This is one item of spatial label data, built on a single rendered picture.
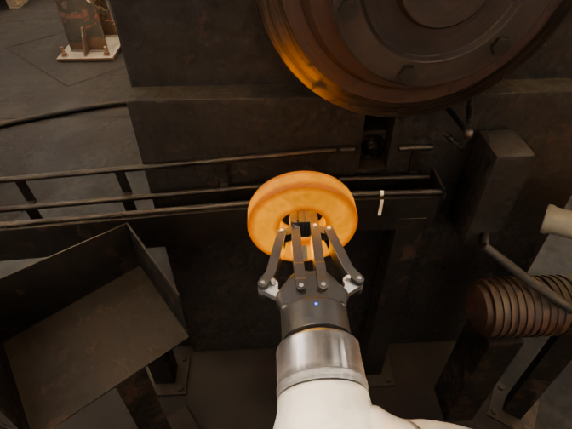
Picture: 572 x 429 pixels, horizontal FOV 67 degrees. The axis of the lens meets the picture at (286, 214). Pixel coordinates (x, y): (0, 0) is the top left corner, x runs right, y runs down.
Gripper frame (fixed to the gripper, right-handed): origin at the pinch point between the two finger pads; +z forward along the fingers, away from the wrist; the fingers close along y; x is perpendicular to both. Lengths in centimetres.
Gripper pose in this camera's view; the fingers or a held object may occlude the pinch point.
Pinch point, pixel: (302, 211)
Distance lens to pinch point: 60.9
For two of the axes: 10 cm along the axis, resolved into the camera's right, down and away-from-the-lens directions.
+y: 10.0, -0.4, 0.3
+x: 0.0, -7.1, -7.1
